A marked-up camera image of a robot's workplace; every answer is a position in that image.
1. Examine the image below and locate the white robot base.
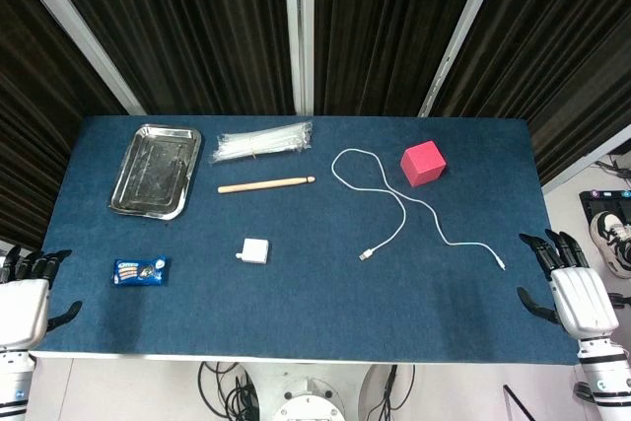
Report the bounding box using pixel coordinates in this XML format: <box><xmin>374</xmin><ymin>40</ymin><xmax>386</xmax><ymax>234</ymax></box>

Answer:
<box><xmin>245</xmin><ymin>364</ymin><xmax>384</xmax><ymax>421</ymax></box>

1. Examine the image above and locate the wooden stick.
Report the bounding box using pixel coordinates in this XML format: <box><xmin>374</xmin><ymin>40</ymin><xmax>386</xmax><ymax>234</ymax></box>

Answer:
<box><xmin>217</xmin><ymin>175</ymin><xmax>316</xmax><ymax>195</ymax></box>

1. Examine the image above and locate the white power adapter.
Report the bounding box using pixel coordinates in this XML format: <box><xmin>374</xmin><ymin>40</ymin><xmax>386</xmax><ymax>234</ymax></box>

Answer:
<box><xmin>235</xmin><ymin>237</ymin><xmax>271</xmax><ymax>265</ymax></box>

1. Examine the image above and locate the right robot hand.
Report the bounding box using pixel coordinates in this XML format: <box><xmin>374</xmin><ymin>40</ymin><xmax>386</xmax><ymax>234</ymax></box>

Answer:
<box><xmin>516</xmin><ymin>228</ymin><xmax>620</xmax><ymax>341</ymax></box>

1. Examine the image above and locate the white frame post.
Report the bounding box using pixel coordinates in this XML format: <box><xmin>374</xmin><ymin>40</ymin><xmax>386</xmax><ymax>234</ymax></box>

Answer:
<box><xmin>417</xmin><ymin>0</ymin><xmax>517</xmax><ymax>119</ymax></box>
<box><xmin>2</xmin><ymin>0</ymin><xmax>147</xmax><ymax>116</ymax></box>
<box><xmin>282</xmin><ymin>0</ymin><xmax>316</xmax><ymax>116</ymax></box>

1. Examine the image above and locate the white USB cable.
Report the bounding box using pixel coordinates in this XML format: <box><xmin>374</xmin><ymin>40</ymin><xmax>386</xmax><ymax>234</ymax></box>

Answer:
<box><xmin>330</xmin><ymin>147</ymin><xmax>508</xmax><ymax>272</ymax></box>

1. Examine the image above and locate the dark pleated curtain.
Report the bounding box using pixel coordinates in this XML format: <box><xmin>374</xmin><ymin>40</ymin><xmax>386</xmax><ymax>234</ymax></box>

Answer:
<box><xmin>314</xmin><ymin>0</ymin><xmax>489</xmax><ymax>117</ymax></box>
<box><xmin>431</xmin><ymin>0</ymin><xmax>631</xmax><ymax>188</ymax></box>
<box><xmin>36</xmin><ymin>0</ymin><xmax>296</xmax><ymax>116</ymax></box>
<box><xmin>0</xmin><ymin>0</ymin><xmax>127</xmax><ymax>250</ymax></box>

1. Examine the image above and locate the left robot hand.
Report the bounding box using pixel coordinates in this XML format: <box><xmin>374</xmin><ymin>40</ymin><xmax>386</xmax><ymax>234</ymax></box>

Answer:
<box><xmin>0</xmin><ymin>245</ymin><xmax>84</xmax><ymax>349</ymax></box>

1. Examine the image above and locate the black box with coloured buttons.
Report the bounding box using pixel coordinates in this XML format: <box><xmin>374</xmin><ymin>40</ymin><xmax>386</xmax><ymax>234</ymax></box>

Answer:
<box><xmin>579</xmin><ymin>187</ymin><xmax>631</xmax><ymax>226</ymax></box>

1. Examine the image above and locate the white frame rail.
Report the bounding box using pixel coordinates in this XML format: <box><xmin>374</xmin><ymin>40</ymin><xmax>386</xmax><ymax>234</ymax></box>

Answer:
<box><xmin>541</xmin><ymin>137</ymin><xmax>631</xmax><ymax>194</ymax></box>

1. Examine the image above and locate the white black sneaker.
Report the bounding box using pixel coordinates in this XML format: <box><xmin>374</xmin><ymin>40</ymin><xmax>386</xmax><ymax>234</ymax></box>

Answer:
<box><xmin>590</xmin><ymin>210</ymin><xmax>631</xmax><ymax>279</ymax></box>

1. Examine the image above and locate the blue table cloth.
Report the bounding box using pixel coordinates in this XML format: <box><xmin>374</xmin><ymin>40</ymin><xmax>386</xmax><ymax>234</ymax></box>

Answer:
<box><xmin>37</xmin><ymin>114</ymin><xmax>581</xmax><ymax>366</ymax></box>

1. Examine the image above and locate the stainless steel tray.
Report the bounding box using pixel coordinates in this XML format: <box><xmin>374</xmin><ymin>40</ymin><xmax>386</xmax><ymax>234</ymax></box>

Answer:
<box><xmin>107</xmin><ymin>123</ymin><xmax>203</xmax><ymax>222</ymax></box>

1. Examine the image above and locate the blue Oreo cookie pack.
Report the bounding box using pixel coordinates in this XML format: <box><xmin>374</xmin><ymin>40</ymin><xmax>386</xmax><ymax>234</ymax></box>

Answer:
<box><xmin>111</xmin><ymin>255</ymin><xmax>168</xmax><ymax>288</ymax></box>

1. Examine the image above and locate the red cube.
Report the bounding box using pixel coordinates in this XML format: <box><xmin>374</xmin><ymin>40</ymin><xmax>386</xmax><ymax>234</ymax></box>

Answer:
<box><xmin>399</xmin><ymin>140</ymin><xmax>448</xmax><ymax>188</ymax></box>

